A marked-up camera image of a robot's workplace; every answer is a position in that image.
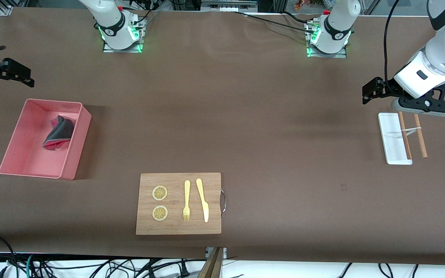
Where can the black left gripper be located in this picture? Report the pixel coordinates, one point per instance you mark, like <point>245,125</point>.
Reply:
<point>388,86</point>

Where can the pink and grey microfibre cloth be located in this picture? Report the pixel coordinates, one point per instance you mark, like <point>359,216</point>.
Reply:
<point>58,133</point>

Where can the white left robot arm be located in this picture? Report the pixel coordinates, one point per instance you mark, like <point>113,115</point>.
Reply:
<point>439,50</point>

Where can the wooden rack rod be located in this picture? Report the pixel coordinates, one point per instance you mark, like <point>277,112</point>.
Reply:
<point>405,133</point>
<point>420,137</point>

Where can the white rectangular rack tray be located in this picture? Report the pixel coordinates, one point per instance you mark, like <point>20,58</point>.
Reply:
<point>390,139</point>

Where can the pink plastic bin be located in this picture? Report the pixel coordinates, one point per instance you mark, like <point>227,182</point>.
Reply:
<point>25,158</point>

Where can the grey power strip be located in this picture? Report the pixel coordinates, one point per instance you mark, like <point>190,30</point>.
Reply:
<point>228,5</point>

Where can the toy lemon slice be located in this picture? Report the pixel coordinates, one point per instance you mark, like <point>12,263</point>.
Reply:
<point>160,193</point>
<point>160,213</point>

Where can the yellow wooden knife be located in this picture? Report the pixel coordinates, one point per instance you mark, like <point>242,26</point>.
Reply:
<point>204,208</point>

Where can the yellow wooden fork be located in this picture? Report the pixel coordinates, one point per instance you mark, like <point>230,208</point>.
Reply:
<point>187,193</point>

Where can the bamboo cutting board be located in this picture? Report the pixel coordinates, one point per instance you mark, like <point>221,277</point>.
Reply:
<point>178,227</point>

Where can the wooden plank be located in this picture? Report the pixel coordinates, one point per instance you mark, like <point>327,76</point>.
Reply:
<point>211,266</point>

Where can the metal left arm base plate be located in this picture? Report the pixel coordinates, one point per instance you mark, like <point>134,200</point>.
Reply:
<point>311,52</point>

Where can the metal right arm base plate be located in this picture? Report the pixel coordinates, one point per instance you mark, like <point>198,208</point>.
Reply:
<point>139,38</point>

